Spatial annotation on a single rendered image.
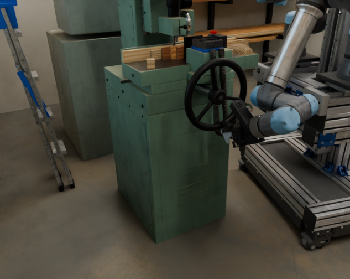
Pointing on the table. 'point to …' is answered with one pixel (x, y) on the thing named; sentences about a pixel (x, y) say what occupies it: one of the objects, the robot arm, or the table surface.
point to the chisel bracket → (171, 25)
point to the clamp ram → (188, 42)
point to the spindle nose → (173, 8)
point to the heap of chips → (241, 50)
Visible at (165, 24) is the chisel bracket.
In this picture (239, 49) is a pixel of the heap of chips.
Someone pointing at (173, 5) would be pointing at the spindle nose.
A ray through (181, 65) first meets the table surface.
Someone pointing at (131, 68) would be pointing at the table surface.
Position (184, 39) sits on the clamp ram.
